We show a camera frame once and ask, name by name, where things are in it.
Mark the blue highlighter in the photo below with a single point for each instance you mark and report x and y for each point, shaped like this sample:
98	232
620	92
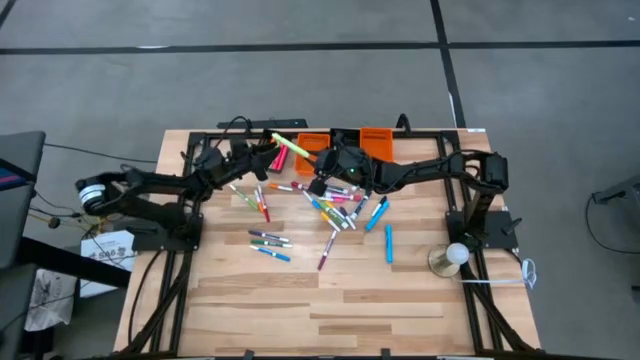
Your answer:
376	217
389	245

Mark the dark red marker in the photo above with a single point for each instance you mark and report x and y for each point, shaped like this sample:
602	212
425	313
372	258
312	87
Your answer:
298	185

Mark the blue cap white marker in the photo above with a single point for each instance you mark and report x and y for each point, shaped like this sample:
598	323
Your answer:
312	201

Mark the plum cap long marker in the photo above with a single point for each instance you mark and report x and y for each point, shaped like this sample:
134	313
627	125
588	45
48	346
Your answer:
326	251

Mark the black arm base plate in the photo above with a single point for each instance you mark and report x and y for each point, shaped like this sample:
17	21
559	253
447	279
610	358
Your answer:
165	242
500	225

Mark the dark grey desk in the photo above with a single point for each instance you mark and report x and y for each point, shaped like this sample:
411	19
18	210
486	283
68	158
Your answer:
20	200

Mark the orange cap white marker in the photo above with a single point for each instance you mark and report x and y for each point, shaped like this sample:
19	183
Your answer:
280	187

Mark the black plastic mesh basket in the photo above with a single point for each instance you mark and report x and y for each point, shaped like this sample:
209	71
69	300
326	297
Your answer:
288	167
352	136

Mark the white bulb on brass base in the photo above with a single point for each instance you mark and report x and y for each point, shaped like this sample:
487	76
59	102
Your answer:
457	253

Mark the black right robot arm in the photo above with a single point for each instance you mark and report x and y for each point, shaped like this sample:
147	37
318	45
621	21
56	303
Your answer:
425	170

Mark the white crumpled paper bag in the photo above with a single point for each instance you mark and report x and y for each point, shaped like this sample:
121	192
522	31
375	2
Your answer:
50	300

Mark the yellow cap white marker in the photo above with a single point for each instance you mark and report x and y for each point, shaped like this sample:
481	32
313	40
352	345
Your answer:
327	218

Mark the black frame clamp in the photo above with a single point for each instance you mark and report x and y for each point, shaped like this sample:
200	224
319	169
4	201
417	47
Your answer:
400	122

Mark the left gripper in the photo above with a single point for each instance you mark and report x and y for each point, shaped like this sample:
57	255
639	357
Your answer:
245	162

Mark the green highlighter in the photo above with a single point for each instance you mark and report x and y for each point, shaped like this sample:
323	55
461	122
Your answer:
290	145

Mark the dark tip white marker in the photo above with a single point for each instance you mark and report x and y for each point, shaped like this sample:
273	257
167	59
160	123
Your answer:
348	219

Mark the black metal bar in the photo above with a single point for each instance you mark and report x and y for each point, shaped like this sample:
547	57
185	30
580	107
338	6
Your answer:
75	262

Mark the magenta white marker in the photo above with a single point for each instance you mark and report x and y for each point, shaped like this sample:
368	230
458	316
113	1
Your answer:
345	196

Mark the light green cap marker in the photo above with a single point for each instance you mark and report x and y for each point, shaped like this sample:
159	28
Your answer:
243	197

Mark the purple white slim marker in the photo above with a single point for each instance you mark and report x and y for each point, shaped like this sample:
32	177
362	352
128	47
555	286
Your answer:
267	235

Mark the blue white slim marker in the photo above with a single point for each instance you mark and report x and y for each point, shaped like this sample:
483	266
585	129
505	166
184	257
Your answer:
272	253

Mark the black cap white marker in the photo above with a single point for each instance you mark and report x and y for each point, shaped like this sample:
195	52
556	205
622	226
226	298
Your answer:
382	201

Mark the pink highlighter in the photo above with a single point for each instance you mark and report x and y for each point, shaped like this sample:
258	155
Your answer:
284	157
276	162

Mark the black power strip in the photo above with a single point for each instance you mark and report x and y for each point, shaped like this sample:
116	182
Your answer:
280	123

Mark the black whiteboard marker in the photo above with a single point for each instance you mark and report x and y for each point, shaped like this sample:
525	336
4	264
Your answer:
359	207

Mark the black tripod leg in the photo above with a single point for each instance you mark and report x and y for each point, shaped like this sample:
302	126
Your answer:
620	191

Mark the orange plastic mesh basket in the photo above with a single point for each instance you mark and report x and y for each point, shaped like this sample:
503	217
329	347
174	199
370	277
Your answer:
305	162
376	142

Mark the green cap white marker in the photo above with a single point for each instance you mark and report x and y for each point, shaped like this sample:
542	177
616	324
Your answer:
334	214

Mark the green whiteboard marker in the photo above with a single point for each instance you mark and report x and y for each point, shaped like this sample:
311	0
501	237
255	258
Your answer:
270	243

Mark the dark teal cap marker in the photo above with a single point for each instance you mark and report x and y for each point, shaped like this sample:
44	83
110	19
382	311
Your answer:
340	189

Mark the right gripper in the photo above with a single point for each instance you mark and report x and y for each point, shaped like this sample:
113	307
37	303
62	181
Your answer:
345	162

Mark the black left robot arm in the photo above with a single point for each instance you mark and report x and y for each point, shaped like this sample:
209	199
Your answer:
150	182

